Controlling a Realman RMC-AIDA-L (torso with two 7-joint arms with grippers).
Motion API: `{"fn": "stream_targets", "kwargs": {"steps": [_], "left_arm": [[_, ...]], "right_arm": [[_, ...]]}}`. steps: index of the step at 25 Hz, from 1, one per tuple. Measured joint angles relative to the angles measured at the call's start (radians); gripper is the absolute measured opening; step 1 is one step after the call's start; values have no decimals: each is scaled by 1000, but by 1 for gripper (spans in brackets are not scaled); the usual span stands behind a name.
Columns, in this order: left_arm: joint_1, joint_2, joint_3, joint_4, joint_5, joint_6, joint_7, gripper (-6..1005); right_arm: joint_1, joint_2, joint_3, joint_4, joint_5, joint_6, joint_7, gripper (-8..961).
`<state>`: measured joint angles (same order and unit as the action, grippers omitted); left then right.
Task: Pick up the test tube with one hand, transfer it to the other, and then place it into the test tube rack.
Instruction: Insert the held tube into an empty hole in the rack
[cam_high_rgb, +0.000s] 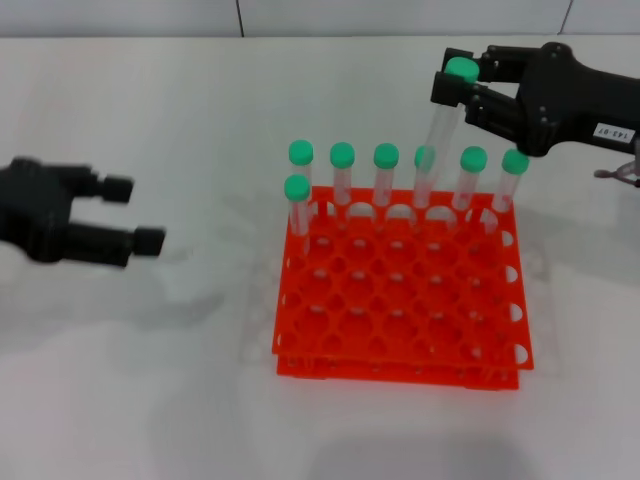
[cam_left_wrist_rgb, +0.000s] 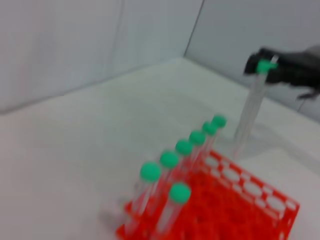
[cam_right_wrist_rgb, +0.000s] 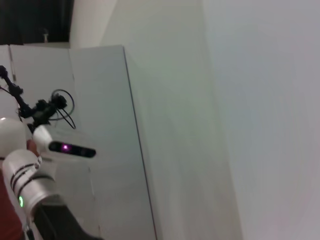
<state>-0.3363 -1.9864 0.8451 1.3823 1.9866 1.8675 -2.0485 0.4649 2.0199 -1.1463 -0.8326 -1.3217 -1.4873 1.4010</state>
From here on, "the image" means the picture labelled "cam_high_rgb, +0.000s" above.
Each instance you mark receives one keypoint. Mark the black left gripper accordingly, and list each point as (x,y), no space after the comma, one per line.
(35,210)

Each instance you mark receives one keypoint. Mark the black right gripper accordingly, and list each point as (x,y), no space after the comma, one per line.
(560,100)

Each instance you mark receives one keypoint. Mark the clear test tube green cap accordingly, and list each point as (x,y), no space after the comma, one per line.
(473,158)
(386,155)
(300,152)
(442,130)
(296,186)
(342,154)
(514,162)
(419,157)

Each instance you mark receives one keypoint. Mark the orange plastic test tube rack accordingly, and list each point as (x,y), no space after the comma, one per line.
(400,380)

